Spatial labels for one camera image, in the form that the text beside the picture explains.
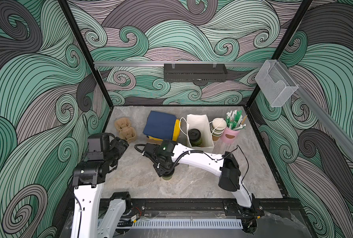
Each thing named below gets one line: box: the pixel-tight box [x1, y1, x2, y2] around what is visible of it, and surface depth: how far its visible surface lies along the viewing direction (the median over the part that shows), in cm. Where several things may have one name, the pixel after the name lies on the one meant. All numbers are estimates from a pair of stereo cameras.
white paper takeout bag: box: [186, 114, 215, 151], surface depth 87 cm
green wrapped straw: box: [234, 110, 243, 129], surface depth 92 cm
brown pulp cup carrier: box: [114, 117, 137, 144], surface depth 100 cm
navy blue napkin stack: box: [142, 110, 177, 140], surface depth 103 cm
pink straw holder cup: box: [220, 126, 241, 144], surface depth 93 cm
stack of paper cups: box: [210, 117, 228, 142], surface depth 91 cm
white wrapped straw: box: [226, 110, 236, 127], surface depth 91 cm
